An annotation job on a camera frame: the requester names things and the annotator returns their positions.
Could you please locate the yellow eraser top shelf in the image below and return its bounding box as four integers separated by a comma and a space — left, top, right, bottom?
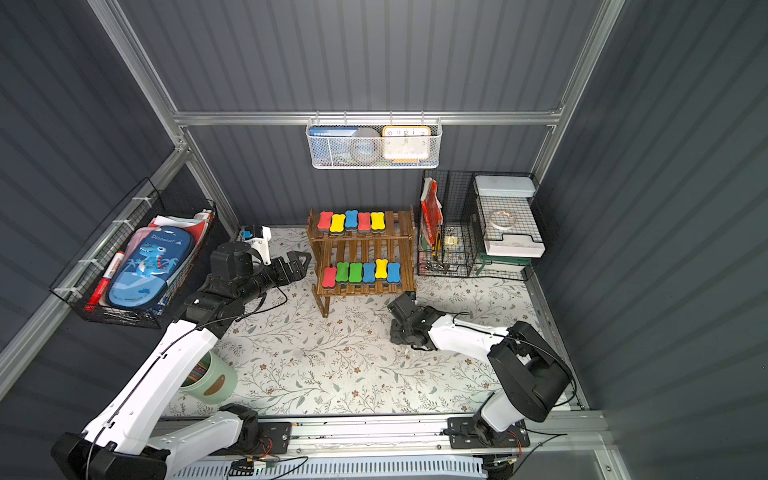
329, 214, 346, 235

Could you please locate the blue eraser lower shelf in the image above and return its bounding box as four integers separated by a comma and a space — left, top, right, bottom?
362, 263, 376, 284

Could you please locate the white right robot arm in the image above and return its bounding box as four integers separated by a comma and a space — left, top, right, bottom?
388, 292, 575, 448

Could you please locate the yellow eraser shelf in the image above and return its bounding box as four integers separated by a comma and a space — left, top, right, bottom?
329, 214, 346, 235
374, 259, 389, 280

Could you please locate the blue dinosaur pencil case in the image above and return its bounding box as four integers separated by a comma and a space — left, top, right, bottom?
106, 226, 193, 310

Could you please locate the blue eraser shelf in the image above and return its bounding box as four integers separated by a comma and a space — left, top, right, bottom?
362, 263, 376, 284
344, 210, 359, 231

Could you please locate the yellow alarm clock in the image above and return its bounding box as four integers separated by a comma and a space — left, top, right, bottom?
382, 125, 432, 163

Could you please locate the green pen cup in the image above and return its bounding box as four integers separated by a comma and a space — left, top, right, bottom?
180, 351, 238, 405

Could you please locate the blue box in basket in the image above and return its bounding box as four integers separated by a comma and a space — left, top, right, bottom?
307, 126, 359, 168

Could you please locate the green eraser lower shelf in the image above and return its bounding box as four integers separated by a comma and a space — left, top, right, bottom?
335, 262, 350, 284

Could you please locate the black wire desk organizer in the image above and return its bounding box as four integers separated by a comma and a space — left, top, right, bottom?
417, 170, 548, 281

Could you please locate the wooden two-tier shelf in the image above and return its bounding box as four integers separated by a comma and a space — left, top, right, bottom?
306, 209, 417, 318

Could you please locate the red eraser top shelf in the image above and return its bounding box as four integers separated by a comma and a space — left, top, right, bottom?
317, 211, 334, 232

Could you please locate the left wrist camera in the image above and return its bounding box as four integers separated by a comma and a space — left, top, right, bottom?
237, 224, 272, 265

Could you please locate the grey tape roll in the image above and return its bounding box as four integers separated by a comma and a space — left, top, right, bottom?
349, 127, 381, 165

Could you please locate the white box on organizer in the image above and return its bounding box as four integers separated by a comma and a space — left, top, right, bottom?
474, 175, 536, 198

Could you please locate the blue eraser top shelf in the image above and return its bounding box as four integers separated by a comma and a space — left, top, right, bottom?
344, 210, 359, 231

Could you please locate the clear tape roll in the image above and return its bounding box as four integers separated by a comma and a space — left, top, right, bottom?
487, 210, 517, 232

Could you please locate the yellow eraser lower shelf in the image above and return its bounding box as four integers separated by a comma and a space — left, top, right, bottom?
374, 259, 389, 280

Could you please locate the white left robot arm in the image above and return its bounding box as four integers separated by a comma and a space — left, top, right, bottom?
51, 242, 312, 479

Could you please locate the red eraser lower shelf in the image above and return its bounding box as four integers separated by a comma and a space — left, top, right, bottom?
321, 266, 337, 289

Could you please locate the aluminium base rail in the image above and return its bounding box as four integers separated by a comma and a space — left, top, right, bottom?
259, 411, 615, 457

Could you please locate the black wire side basket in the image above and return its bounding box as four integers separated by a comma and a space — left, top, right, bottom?
50, 179, 218, 329

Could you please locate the red eraser shelf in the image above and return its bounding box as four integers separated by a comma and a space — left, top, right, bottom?
321, 266, 337, 289
317, 211, 334, 232

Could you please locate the white wire wall basket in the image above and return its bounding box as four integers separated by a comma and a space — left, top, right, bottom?
305, 118, 443, 170

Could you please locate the red marker pen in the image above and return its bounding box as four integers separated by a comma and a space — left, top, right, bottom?
84, 251, 125, 312

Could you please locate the white plastic box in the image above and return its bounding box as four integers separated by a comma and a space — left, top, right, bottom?
484, 234, 545, 258

